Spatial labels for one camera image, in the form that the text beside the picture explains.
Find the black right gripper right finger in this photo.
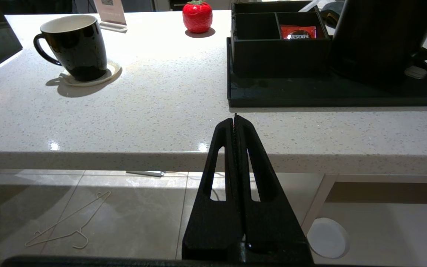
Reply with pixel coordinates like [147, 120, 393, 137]
[234, 113, 314, 264]

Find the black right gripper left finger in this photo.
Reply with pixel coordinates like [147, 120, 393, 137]
[182, 118, 244, 262]

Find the black electric kettle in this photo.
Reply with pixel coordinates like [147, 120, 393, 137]
[328, 0, 427, 85]

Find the white round floor disc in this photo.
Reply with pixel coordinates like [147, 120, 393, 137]
[306, 217, 350, 259]

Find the small grey metal strip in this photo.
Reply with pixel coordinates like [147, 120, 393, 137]
[126, 170, 166, 178]

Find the black rectangular tray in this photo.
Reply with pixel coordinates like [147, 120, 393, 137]
[227, 36, 427, 108]

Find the black compartment organizer box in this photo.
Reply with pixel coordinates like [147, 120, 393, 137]
[231, 1, 331, 75]

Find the round white coaster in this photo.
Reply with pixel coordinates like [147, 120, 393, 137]
[59, 61, 122, 88]

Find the red sachet packet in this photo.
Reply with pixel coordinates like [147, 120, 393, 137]
[280, 24, 317, 40]

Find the red tomato-shaped timer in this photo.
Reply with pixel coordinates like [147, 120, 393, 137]
[182, 0, 213, 34]

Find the small white oval pad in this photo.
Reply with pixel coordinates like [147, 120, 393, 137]
[404, 66, 427, 79]

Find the black mug white inside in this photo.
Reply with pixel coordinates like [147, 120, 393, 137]
[33, 14, 108, 82]

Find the beige QR code sign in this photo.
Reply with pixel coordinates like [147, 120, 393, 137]
[94, 0, 128, 33]

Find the white wire clothes hanger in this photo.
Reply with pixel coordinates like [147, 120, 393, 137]
[24, 190, 112, 250]

